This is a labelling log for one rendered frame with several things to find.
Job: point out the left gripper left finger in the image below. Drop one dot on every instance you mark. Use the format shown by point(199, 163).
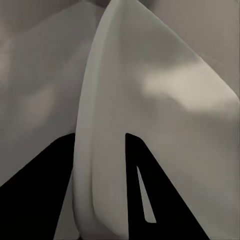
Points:
point(31, 200)

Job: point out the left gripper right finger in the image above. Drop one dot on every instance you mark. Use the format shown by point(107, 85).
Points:
point(174, 220)

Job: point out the bowl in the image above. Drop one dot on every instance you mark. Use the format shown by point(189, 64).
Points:
point(141, 78)

